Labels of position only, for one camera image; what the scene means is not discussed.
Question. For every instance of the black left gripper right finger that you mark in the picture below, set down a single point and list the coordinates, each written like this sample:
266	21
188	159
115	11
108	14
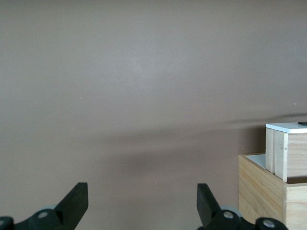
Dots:
208	210

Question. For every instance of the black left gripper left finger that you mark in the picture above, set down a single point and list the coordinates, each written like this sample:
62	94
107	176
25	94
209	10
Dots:
69	210

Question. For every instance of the white-fronted wooden drawer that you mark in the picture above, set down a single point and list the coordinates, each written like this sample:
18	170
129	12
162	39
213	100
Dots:
297	153

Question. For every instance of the light wooden drawer cabinet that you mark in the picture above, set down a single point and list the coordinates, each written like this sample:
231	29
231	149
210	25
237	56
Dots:
259	191

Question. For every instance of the brown table cover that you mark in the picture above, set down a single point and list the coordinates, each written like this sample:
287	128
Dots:
120	72

